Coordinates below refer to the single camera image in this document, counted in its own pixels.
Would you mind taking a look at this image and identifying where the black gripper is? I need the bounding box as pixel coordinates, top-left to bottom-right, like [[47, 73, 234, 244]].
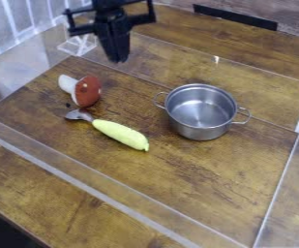
[[63, 0, 156, 63]]

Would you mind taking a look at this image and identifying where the brown white plush mushroom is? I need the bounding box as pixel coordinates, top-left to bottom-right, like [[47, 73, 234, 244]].
[[59, 75, 102, 108]]

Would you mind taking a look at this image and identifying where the silver metal pot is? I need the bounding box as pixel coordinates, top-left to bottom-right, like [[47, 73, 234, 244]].
[[152, 83, 252, 140]]

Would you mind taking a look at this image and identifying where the black strip on table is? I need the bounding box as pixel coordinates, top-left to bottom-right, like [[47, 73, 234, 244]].
[[192, 4, 278, 31]]

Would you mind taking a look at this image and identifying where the clear acrylic barrier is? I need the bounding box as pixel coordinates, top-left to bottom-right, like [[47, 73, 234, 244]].
[[0, 6, 299, 248]]

